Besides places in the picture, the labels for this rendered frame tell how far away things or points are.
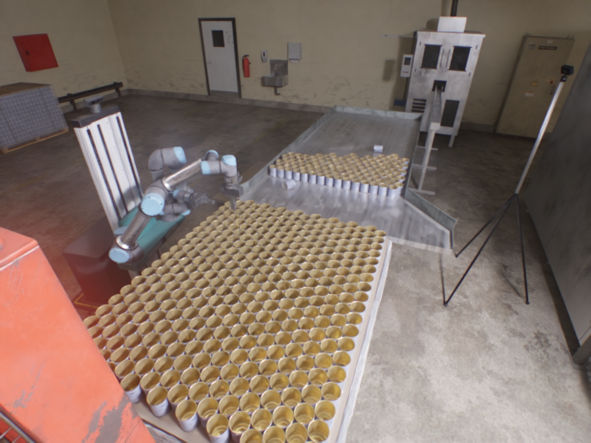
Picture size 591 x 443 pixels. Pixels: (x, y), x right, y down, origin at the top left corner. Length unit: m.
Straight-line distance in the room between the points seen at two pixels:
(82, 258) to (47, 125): 6.34
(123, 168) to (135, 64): 9.54
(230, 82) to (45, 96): 4.35
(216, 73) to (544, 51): 7.61
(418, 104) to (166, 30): 7.26
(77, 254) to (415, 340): 2.70
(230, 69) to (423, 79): 5.20
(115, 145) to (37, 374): 2.03
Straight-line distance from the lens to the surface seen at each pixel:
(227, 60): 9.71
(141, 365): 1.41
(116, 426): 0.75
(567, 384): 3.29
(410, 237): 2.14
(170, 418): 1.33
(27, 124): 8.65
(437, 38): 6.72
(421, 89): 6.83
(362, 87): 8.46
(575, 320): 3.51
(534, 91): 8.13
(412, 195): 2.48
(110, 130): 2.44
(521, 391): 3.05
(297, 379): 1.31
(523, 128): 8.29
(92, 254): 2.68
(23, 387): 0.56
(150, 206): 1.94
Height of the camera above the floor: 2.29
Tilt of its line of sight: 34 degrees down
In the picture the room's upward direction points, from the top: straight up
